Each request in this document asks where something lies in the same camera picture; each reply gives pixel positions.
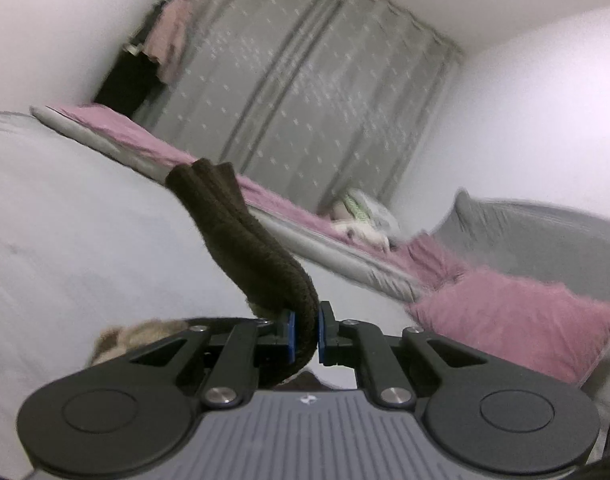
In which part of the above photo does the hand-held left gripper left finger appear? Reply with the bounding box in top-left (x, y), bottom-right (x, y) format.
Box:
top-left (127, 310), bottom-right (296, 408)

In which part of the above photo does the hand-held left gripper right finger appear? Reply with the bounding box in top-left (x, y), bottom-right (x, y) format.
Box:
top-left (318, 301), bottom-right (490, 408)

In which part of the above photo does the brown sweater with beige patches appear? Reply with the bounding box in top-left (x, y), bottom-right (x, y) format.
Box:
top-left (87, 158), bottom-right (356, 392)

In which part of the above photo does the cream plush toy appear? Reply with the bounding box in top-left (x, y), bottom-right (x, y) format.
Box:
top-left (330, 200), bottom-right (392, 252)

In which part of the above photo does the small pink pillow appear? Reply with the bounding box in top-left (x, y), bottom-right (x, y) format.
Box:
top-left (409, 234), bottom-right (468, 288)

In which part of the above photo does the white patterned pillow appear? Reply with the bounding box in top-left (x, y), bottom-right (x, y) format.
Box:
top-left (345, 187), bottom-right (402, 241)

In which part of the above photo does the large pink pillow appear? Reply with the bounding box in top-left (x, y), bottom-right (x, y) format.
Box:
top-left (407, 267), bottom-right (610, 387)

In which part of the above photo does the grey quilted blanket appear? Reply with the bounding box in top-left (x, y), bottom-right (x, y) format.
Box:
top-left (431, 189), bottom-right (610, 311)

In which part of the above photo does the pale blue bed sheet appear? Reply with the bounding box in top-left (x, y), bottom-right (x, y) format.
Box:
top-left (0, 110), bottom-right (416, 466)

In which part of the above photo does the pink and grey duvet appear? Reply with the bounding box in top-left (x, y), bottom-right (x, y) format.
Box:
top-left (30, 104), bottom-right (466, 303)

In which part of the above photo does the hanging dark garment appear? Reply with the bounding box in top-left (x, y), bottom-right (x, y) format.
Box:
top-left (94, 0), bottom-right (172, 122)

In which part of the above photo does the hanging pink garment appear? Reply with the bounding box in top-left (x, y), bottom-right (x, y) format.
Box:
top-left (145, 0), bottom-right (196, 84)

